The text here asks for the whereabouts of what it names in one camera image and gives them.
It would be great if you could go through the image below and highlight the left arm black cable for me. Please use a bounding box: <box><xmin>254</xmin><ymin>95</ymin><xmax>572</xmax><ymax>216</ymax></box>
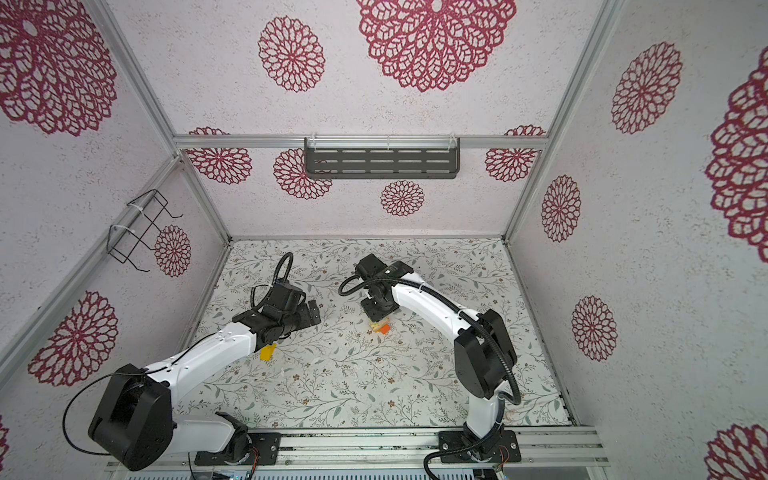
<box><xmin>61</xmin><ymin>252</ymin><xmax>295</xmax><ymax>457</ymax></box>

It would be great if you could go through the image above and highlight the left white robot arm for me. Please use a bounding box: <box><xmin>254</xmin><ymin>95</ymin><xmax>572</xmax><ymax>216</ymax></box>
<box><xmin>88</xmin><ymin>281</ymin><xmax>321</xmax><ymax>471</ymax></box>

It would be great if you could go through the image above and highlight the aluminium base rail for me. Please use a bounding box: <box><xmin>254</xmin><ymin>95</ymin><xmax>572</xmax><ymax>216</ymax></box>
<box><xmin>104</xmin><ymin>427</ymin><xmax>610</xmax><ymax>479</ymax></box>

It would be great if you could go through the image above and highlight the black wire wall basket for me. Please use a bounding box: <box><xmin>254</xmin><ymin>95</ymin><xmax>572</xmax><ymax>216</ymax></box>
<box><xmin>105</xmin><ymin>189</ymin><xmax>183</xmax><ymax>273</ymax></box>

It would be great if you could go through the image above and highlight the yellow wood block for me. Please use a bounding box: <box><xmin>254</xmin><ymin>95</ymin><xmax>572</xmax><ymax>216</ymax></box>
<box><xmin>259</xmin><ymin>344</ymin><xmax>277</xmax><ymax>362</ymax></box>

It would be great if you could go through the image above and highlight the dark grey wall shelf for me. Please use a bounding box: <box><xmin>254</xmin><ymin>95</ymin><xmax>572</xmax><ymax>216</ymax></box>
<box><xmin>303</xmin><ymin>137</ymin><xmax>461</xmax><ymax>180</ymax></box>

